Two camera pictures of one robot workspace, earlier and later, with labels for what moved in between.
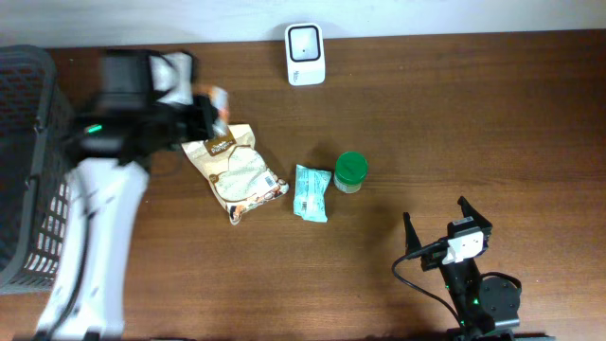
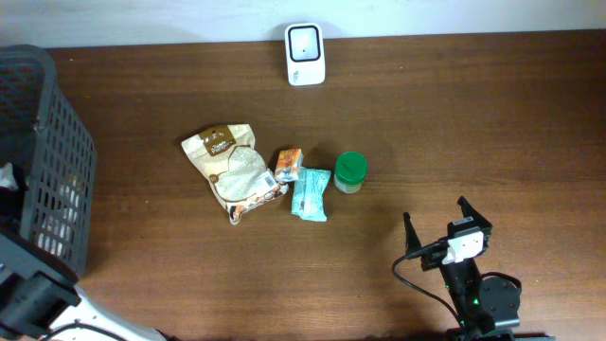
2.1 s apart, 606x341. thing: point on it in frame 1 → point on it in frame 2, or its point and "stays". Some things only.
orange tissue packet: [220, 100] → [290, 161]
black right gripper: [411, 240] stays
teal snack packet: [310, 194] stays
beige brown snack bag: [238, 170] stays
